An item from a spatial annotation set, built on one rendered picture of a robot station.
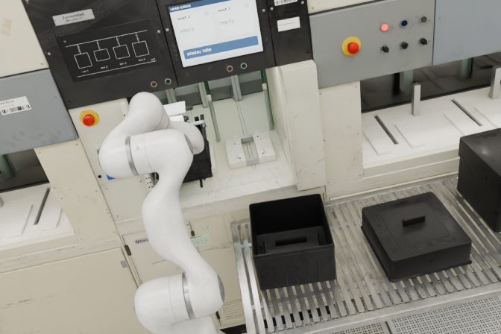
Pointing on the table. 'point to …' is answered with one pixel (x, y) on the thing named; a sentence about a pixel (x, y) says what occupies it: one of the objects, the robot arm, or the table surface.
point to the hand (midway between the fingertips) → (171, 115)
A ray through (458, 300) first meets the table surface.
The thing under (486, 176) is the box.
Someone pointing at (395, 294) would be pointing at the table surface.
